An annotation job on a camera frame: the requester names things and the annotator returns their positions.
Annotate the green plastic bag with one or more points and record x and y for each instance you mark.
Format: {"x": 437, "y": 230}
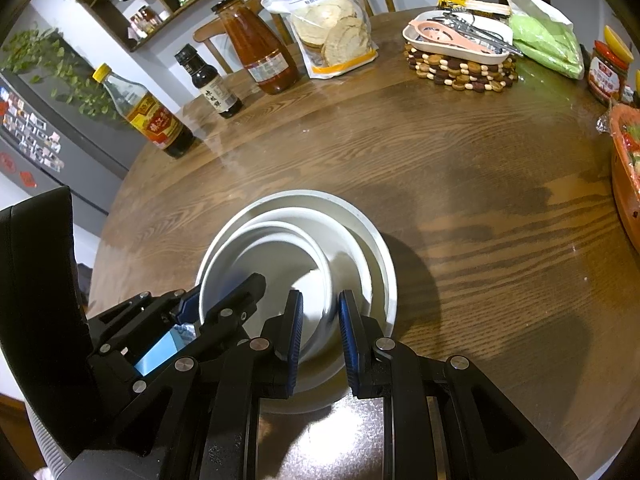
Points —
{"x": 545, "y": 40}

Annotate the person's left forearm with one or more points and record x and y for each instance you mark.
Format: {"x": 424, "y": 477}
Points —
{"x": 45, "y": 450}

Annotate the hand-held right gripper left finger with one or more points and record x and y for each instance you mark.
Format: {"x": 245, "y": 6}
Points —
{"x": 295, "y": 340}

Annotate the orange bowl with food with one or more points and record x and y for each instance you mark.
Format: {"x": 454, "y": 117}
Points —
{"x": 625, "y": 185}

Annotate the large white bowl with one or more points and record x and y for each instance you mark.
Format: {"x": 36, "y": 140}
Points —
{"x": 387, "y": 290}

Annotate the pink slotted spoon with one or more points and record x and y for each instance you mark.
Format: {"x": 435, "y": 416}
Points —
{"x": 430, "y": 30}

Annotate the dark wooden wall shelf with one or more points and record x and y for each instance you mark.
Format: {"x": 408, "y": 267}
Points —
{"x": 120, "y": 20}

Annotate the medium white bowl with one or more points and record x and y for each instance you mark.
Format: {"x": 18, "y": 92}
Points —
{"x": 352, "y": 280}

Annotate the red-lidded sauce jar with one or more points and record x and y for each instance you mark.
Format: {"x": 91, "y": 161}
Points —
{"x": 607, "y": 77}

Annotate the group of spice jars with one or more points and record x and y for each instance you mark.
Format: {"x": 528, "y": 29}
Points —
{"x": 145, "y": 20}

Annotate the yellow packet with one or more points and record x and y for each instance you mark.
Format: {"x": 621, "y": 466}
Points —
{"x": 475, "y": 6}

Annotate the small white bowl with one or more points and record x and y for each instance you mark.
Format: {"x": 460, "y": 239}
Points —
{"x": 280, "y": 260}

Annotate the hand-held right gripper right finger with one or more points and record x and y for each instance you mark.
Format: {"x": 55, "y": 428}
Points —
{"x": 347, "y": 340}

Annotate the flour bag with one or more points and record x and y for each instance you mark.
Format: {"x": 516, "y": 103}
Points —
{"x": 325, "y": 35}

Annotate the orange sauce bottle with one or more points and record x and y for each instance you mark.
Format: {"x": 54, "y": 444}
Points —
{"x": 260, "y": 55}

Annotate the green trailing plant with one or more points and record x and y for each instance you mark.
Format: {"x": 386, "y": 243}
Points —
{"x": 60, "y": 70}

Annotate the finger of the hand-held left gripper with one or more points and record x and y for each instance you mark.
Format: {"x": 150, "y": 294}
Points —
{"x": 187, "y": 305}
{"x": 235, "y": 305}

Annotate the wooden bead trivet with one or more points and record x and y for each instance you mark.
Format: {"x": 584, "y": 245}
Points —
{"x": 460, "y": 76}

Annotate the metal tongs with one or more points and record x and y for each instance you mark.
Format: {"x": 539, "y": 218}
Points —
{"x": 480, "y": 30}

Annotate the white rectangular tray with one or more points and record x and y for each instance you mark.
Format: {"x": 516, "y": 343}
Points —
{"x": 450, "y": 45}

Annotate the grey refrigerator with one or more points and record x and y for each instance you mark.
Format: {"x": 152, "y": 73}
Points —
{"x": 50, "y": 160}

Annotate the small dark sauce bottle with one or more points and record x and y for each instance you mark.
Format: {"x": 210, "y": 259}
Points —
{"x": 212, "y": 87}

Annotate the yellow-capped vinegar bottle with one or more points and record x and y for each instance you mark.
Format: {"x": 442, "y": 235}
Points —
{"x": 150, "y": 120}

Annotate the yellow plastic item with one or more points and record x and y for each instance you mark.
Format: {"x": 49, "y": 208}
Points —
{"x": 617, "y": 42}

